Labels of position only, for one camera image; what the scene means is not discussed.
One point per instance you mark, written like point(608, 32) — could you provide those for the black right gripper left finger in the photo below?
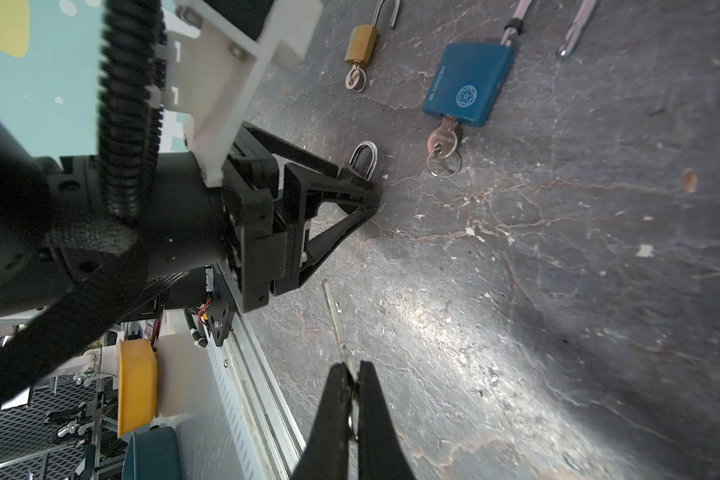
point(326, 453)

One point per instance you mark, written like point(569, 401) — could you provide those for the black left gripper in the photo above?
point(270, 206)

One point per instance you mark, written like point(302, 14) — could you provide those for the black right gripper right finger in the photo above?
point(379, 452)

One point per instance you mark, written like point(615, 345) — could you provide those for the black padlock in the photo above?
point(360, 169)

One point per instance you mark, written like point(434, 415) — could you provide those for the brass padlock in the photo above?
point(363, 40)

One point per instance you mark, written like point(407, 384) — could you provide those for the dark key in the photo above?
point(443, 160)

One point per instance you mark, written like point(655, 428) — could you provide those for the blue padlock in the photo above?
point(470, 75)

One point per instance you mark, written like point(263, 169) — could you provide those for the small silver key with ring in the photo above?
point(356, 78)

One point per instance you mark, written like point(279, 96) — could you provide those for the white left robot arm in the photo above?
point(82, 269)

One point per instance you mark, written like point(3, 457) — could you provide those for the teal container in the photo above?
point(153, 455)

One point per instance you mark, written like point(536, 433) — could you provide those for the yellow round container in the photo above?
point(137, 385)

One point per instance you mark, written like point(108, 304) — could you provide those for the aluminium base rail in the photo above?
point(267, 439)

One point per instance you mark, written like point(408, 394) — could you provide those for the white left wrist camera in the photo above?
point(214, 67)

